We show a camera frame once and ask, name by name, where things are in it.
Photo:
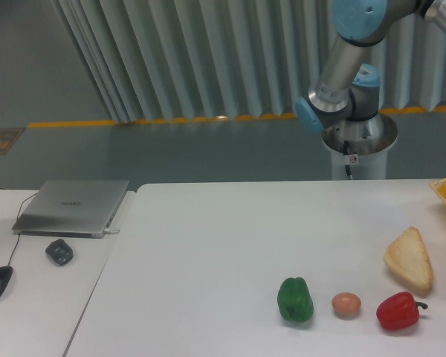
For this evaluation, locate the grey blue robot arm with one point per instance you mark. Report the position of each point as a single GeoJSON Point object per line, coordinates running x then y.
{"type": "Point", "coordinates": [343, 63]}

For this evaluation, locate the green bell pepper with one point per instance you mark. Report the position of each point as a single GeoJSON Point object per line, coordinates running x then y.
{"type": "Point", "coordinates": [294, 300]}

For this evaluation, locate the red bell pepper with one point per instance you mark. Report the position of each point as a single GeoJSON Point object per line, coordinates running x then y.
{"type": "Point", "coordinates": [399, 311]}

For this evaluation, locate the folded white partition screen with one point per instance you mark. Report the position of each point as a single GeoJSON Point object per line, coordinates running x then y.
{"type": "Point", "coordinates": [162, 60]}

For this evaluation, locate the silver closed laptop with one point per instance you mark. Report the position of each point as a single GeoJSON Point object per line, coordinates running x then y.
{"type": "Point", "coordinates": [72, 208]}

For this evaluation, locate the brown egg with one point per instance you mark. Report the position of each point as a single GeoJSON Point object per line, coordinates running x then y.
{"type": "Point", "coordinates": [346, 304]}

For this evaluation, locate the black power adapter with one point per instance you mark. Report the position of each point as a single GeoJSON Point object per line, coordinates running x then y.
{"type": "Point", "coordinates": [60, 252]}

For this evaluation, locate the triangular toast slice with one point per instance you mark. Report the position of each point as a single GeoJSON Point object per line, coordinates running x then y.
{"type": "Point", "coordinates": [407, 258]}

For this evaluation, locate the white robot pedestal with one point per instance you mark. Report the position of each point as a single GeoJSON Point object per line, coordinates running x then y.
{"type": "Point", "coordinates": [359, 149]}

